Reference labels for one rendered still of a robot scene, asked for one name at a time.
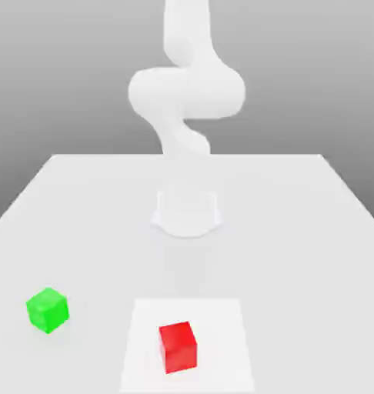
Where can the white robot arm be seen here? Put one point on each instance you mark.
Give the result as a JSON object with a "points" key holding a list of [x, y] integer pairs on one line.
{"points": [[187, 92]]}

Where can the small red cube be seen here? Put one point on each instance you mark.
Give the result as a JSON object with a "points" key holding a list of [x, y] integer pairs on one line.
{"points": [[177, 347]]}

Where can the small green cube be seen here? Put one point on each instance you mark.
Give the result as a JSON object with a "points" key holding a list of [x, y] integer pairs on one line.
{"points": [[47, 311]]}

